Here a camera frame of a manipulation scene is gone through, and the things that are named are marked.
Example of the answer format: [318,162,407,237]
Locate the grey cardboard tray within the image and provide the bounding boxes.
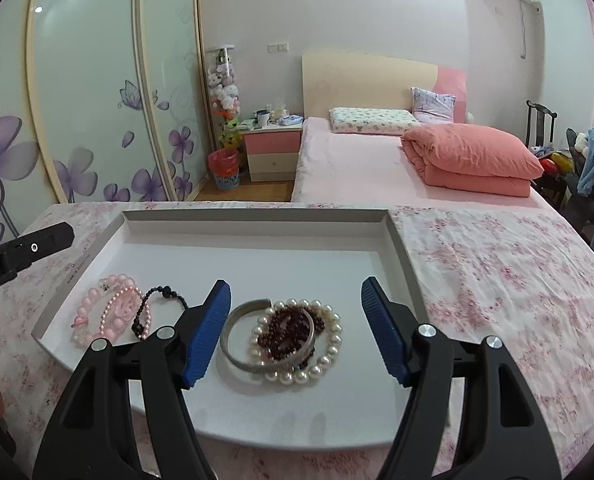
[31,208,465,453]

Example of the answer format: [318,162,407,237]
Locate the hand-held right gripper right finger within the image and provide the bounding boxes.
[360,276,564,480]

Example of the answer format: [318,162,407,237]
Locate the plush toy display tube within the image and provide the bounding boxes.
[204,45,243,151]

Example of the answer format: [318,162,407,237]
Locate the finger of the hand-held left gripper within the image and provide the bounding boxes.
[0,222,75,273]

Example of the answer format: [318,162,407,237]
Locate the white patterned pillow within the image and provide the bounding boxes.
[329,107,423,136]

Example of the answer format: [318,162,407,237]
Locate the folded orange quilt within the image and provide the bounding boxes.
[401,124,545,198]

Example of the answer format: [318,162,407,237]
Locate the dark wooden chair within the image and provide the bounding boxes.
[525,100,558,148]

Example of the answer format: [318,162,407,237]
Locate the pile of colourful toys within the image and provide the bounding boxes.
[534,145,576,177]

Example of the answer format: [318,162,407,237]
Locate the beige and pink headboard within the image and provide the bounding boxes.
[302,50,468,124]

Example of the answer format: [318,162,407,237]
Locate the pink and beige nightstand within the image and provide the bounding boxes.
[242,126,304,183]

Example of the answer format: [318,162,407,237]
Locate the dark red bead bracelet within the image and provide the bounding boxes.
[257,305,328,363]

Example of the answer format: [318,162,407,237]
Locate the black bead bracelet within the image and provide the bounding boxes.
[131,285,190,342]

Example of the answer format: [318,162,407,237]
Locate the white pearl bracelet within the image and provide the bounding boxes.
[248,299,343,385]

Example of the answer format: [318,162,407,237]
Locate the thin silver bangle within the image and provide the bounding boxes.
[296,309,319,362]

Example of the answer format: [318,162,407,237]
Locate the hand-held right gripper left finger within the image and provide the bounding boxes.
[31,279,232,480]

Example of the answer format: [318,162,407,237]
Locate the wide silver cuff bangle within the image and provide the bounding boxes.
[220,298,308,375]

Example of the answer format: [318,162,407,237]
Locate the bed with pink sheet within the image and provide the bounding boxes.
[291,116,552,206]

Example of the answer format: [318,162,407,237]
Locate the white pipe cover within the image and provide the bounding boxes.
[519,0,545,61]

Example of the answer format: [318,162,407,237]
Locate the sliding door flower wardrobe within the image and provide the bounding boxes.
[0,0,213,261]

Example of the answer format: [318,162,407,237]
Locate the large pink bead bracelet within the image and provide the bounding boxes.
[71,273,145,346]

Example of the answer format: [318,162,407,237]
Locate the small pink pearl bracelet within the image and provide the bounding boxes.
[100,286,152,338]

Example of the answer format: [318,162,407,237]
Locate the yellow green flower toy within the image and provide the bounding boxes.
[220,117,243,148]

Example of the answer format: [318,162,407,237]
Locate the red trash bin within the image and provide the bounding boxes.
[207,148,241,191]

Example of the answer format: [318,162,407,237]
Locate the lilac patterned pillow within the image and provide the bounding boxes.
[411,87,456,124]

